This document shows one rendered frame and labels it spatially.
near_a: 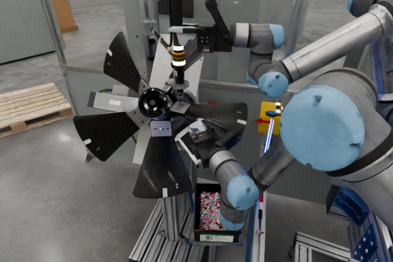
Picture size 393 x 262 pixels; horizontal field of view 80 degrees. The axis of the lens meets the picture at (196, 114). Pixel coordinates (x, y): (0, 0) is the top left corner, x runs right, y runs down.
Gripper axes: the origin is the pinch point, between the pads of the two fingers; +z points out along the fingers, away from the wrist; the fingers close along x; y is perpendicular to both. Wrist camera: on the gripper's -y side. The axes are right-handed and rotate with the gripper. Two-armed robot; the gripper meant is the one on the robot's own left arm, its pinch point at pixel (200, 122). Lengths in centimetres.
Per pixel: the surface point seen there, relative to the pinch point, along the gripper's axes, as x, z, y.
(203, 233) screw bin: 31.0, -21.2, 10.6
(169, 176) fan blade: 18.5, -2.3, 15.5
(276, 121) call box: 16.3, 5.6, -38.5
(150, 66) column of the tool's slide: 5, 81, 4
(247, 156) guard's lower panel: 84, 51, -52
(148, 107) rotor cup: -4.1, 12.9, 16.0
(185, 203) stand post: 101, 45, 4
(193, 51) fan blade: -18.8, 21.7, -7.4
